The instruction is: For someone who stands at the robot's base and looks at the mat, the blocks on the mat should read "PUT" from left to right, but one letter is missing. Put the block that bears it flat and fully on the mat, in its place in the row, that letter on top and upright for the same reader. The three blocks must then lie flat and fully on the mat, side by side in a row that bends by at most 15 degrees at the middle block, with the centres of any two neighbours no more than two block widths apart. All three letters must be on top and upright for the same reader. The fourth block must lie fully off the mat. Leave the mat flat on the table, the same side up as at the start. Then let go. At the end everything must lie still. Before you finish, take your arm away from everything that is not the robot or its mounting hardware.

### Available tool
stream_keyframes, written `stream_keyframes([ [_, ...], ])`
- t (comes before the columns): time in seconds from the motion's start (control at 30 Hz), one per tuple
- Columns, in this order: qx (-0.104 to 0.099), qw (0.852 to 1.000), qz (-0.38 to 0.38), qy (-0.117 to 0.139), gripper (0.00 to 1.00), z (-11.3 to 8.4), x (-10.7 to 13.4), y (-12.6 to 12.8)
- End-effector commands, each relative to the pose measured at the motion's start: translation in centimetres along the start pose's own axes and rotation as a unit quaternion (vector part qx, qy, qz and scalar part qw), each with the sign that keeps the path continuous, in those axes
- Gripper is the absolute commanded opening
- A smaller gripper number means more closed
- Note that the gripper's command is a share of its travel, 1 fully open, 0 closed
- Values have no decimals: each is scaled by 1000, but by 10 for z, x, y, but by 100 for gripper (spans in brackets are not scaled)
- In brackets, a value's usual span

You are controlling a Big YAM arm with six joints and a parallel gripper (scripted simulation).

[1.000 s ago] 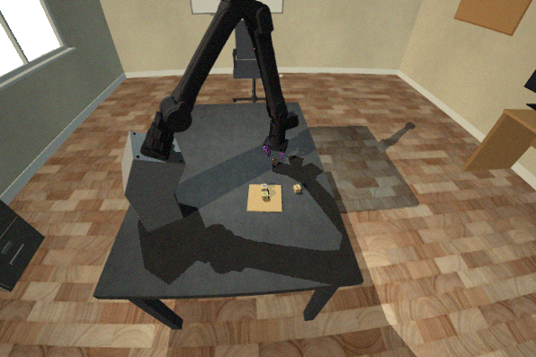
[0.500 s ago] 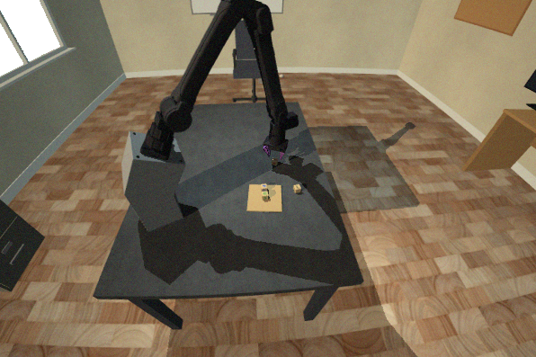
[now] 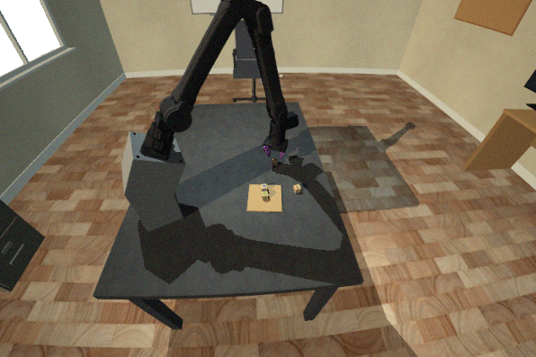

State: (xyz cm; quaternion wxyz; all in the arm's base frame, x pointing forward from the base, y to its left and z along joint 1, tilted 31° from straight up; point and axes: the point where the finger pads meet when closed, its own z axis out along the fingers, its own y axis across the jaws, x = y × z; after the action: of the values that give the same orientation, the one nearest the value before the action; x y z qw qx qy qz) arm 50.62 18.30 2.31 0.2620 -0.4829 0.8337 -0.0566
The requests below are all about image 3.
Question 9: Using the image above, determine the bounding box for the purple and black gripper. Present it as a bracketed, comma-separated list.
[264, 132, 288, 160]

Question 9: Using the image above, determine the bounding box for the tan square mat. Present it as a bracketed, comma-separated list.
[247, 184, 282, 212]

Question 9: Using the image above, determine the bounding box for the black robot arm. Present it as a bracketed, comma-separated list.
[140, 0, 299, 160]

